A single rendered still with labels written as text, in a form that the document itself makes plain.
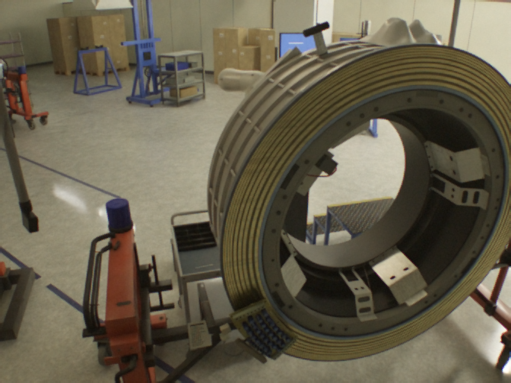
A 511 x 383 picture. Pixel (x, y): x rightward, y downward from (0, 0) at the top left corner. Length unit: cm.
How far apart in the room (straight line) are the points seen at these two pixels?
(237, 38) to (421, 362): 873
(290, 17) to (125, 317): 591
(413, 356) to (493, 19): 753
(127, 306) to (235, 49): 912
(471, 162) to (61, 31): 1299
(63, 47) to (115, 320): 1273
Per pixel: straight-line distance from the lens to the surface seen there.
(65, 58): 1399
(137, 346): 161
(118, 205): 204
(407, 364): 278
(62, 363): 287
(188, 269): 227
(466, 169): 197
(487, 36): 932
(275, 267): 157
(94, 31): 1313
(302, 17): 677
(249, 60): 1010
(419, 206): 220
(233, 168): 151
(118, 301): 165
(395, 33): 172
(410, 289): 213
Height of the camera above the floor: 200
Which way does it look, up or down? 26 degrees down
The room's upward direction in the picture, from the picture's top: straight up
